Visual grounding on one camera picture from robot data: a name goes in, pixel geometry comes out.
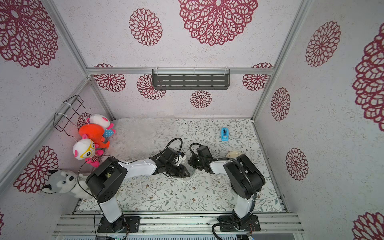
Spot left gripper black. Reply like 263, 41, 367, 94
165, 162, 191, 178

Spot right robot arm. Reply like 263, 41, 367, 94
188, 143, 266, 240

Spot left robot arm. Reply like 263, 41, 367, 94
86, 138, 191, 224

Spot cream plate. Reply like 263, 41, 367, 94
226, 151, 243, 159

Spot blue tape dispenser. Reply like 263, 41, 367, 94
221, 128, 229, 142

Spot floral table mat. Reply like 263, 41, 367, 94
78, 117, 286, 213

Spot red orange plush toy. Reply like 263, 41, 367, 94
78, 124, 110, 149

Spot white plush doll yellow glasses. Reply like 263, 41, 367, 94
73, 138, 104, 168

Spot white pink plush toy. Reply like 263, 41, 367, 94
86, 114, 116, 138

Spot grey husky plush toy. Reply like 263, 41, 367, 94
42, 170, 93, 199

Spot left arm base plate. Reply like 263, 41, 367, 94
97, 215, 141, 233

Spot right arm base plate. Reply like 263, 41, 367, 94
217, 214, 261, 232

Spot grey metal wall shelf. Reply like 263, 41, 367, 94
152, 69, 231, 90

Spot black wire wall basket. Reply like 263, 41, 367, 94
53, 95, 91, 137

